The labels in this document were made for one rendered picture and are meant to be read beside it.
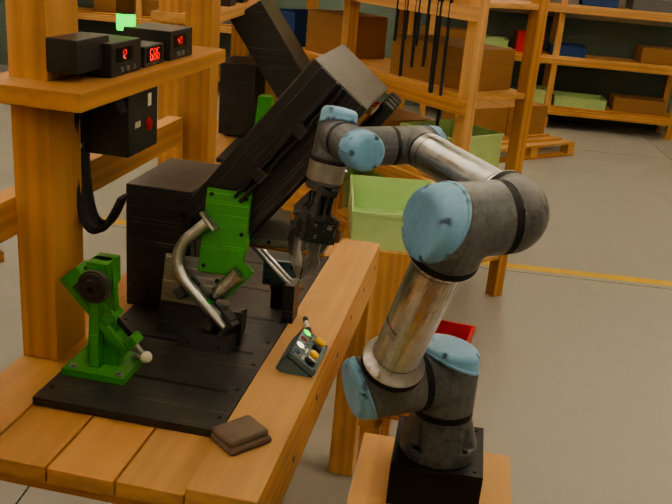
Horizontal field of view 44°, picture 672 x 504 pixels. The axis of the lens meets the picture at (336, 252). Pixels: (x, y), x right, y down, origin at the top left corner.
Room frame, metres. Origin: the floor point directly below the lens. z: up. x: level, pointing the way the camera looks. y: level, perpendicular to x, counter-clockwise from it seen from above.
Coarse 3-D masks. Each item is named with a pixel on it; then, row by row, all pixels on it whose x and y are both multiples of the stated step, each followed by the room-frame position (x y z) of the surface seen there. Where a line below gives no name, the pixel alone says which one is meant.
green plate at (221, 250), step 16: (208, 192) 1.97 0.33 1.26; (224, 192) 1.97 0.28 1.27; (208, 208) 1.96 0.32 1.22; (224, 208) 1.96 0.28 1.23; (240, 208) 1.95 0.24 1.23; (224, 224) 1.94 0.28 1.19; (240, 224) 1.94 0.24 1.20; (208, 240) 1.94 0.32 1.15; (224, 240) 1.93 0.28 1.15; (240, 240) 1.93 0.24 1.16; (208, 256) 1.93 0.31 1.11; (224, 256) 1.92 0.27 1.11; (240, 256) 1.92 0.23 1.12; (208, 272) 1.92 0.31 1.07; (224, 272) 1.91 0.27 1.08
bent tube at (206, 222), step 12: (204, 216) 1.92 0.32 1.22; (192, 228) 1.92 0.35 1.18; (204, 228) 1.92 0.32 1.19; (216, 228) 1.92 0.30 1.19; (180, 240) 1.92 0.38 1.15; (192, 240) 1.92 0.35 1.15; (180, 252) 1.91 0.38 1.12; (180, 264) 1.90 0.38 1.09; (180, 276) 1.89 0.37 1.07; (192, 288) 1.88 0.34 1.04; (204, 300) 1.87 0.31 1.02; (204, 312) 1.86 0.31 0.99; (216, 312) 1.86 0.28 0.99; (216, 324) 1.85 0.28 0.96
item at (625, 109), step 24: (528, 0) 10.09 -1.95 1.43; (552, 0) 10.06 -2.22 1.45; (576, 0) 10.03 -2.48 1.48; (600, 0) 10.05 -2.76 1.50; (648, 0) 10.00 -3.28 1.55; (432, 24) 10.12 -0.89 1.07; (552, 24) 10.45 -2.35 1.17; (552, 48) 10.08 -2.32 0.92; (576, 48) 10.04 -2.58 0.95; (648, 48) 10.02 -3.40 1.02; (552, 72) 10.02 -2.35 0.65; (648, 72) 9.90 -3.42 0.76; (552, 96) 10.26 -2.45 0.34; (576, 96) 10.44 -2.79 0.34; (600, 96) 10.41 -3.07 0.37; (624, 96) 10.16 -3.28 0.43; (624, 120) 9.91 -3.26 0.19; (648, 120) 9.89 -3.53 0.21
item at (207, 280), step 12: (168, 264) 1.95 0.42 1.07; (192, 264) 1.95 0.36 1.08; (168, 276) 1.95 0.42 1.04; (192, 276) 1.93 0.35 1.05; (204, 276) 1.94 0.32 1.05; (216, 276) 1.93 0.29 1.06; (168, 288) 1.93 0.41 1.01; (204, 288) 1.93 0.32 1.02; (168, 300) 1.93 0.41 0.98; (180, 300) 1.92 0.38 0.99; (192, 300) 1.92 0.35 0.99; (228, 300) 1.91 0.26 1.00
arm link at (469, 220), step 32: (416, 192) 1.20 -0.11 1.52; (448, 192) 1.16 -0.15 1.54; (480, 192) 1.18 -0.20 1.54; (512, 192) 1.20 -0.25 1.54; (416, 224) 1.18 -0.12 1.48; (448, 224) 1.13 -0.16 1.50; (480, 224) 1.15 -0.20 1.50; (512, 224) 1.17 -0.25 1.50; (416, 256) 1.16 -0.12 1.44; (448, 256) 1.14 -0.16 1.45; (480, 256) 1.17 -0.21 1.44; (416, 288) 1.22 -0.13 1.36; (448, 288) 1.21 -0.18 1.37; (416, 320) 1.23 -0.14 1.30; (384, 352) 1.29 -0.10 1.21; (416, 352) 1.27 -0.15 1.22; (352, 384) 1.33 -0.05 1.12; (384, 384) 1.29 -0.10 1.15; (416, 384) 1.31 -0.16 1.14; (384, 416) 1.32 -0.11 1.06
